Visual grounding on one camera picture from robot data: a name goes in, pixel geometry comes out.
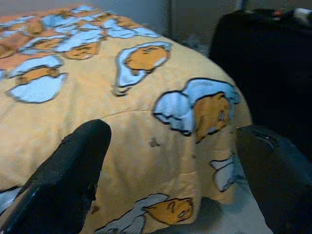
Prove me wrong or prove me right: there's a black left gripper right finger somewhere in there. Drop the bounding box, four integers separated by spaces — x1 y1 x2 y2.
235 124 312 234

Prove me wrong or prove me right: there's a large black fabric bag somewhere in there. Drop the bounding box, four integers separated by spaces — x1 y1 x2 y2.
209 8 312 158

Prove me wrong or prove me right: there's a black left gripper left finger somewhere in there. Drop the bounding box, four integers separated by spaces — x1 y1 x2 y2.
0 118 112 234

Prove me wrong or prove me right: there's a dark grey cabinet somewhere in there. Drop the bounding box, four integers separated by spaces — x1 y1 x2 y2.
170 0 244 36

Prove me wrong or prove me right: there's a yellow cartoon print blanket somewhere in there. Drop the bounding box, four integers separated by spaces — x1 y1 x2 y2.
0 4 254 234

